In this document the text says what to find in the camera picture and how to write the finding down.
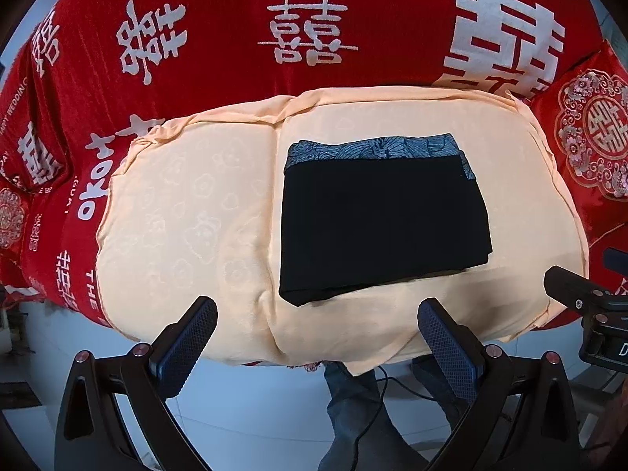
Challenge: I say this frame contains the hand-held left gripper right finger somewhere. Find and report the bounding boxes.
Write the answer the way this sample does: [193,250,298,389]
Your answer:
[418,298,584,471]

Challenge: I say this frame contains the peach patterned cloth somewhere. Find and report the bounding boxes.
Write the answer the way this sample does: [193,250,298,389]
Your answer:
[95,86,590,376]

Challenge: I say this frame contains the person's right leg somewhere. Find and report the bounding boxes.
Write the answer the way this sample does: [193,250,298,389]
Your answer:
[411,357,469,420]

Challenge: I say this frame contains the red printed blanket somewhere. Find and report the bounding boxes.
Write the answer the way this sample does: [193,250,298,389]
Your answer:
[0,0,628,371]

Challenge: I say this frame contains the red embroidered cushion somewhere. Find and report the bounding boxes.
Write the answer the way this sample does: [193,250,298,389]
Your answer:
[0,177,35,256]
[532,39,628,256]

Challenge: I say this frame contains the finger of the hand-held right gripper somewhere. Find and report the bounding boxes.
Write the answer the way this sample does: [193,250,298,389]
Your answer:
[544,265,615,311]
[603,248,628,276]

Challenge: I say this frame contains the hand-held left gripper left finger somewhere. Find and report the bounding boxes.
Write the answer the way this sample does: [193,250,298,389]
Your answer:
[54,296,219,471]

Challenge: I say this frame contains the black pants with grey waistband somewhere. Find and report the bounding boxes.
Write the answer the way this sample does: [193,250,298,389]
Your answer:
[278,132,493,307]

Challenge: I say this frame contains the black cable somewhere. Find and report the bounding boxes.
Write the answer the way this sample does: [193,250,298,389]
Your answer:
[351,365,442,457]

